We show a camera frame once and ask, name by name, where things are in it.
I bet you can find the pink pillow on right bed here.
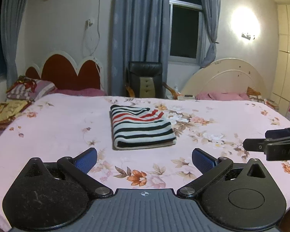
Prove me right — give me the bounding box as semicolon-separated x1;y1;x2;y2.
196;92;250;101

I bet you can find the white wall charger with cable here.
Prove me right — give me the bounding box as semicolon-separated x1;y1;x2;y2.
83;0;105;63

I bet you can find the middle grey-blue curtain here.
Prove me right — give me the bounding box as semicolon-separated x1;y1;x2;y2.
109;0;170;96

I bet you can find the right grey-blue curtain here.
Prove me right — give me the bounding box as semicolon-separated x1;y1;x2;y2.
200;0;221;68

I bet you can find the left grey-blue curtain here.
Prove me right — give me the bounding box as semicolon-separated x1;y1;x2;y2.
0;0;26;88

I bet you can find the striped red black white sweater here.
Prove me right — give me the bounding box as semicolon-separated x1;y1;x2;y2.
110;105;177;150

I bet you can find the wall lamp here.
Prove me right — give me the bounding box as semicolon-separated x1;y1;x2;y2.
241;32;256;40

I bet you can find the red heart-shaped headboard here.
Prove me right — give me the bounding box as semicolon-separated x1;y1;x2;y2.
25;51;105;91

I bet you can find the cream wardrobe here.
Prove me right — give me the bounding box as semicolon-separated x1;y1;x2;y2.
270;5;290;119

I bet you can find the yellow brown folded blanket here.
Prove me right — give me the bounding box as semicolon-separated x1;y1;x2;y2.
0;100;31;131

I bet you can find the pink striped pillow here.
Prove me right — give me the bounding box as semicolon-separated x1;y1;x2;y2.
7;76;56;102

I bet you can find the plastic bottle on nightstand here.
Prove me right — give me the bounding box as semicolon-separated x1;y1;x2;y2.
174;85;179;96

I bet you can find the grey-blue curtain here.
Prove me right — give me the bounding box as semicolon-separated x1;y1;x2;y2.
109;0;170;96
200;0;221;68
0;0;26;88

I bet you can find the red yellow doll on pillow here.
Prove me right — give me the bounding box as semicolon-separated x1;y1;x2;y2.
6;75;37;93

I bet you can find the black leather armchair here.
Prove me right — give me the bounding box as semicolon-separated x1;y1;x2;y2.
125;61;178;100

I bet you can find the pink floral bed sheet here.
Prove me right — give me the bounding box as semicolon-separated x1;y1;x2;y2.
0;94;290;231

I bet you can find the orange patterned pillow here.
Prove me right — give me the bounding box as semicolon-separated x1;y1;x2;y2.
246;87;264;104

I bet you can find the cream arched headboard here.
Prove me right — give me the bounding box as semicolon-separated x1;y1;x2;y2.
180;58;267;96

